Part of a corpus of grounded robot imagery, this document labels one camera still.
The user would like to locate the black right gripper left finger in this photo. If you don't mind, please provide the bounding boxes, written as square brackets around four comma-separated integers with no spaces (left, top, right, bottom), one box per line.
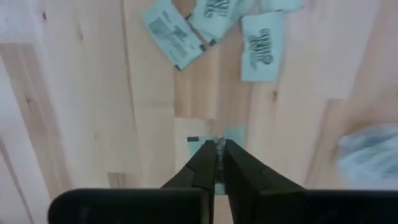
[160,139,218,191]

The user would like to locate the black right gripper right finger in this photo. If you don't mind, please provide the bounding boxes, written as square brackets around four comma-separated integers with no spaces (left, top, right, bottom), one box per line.
[223,139,307,195]

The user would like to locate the green sweetener packet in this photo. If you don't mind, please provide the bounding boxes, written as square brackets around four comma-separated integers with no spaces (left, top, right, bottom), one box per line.
[141,0,208,72]
[240,11,285,83]
[259,0,306,14]
[186,0,252,47]
[186,124,248,197]

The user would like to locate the clear plastic cup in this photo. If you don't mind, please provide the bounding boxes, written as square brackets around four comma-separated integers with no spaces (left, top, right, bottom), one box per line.
[336,123,398,191]

